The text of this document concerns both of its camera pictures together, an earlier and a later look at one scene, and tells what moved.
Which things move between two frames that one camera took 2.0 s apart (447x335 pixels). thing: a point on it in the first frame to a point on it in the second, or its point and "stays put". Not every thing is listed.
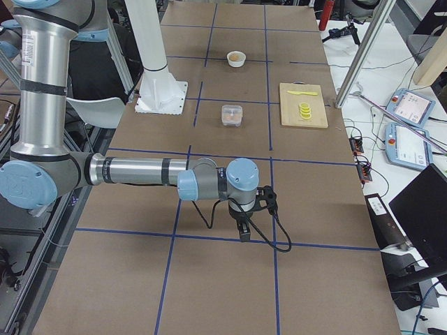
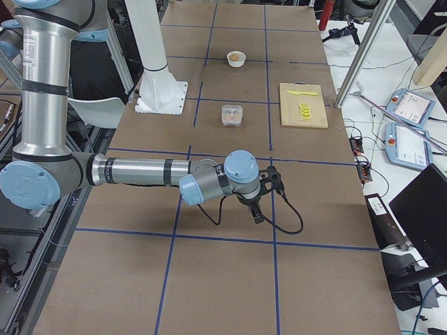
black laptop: [421, 209] stays put
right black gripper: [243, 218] to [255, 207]
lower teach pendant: [408, 146] stays put
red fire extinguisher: [327, 13] stays put
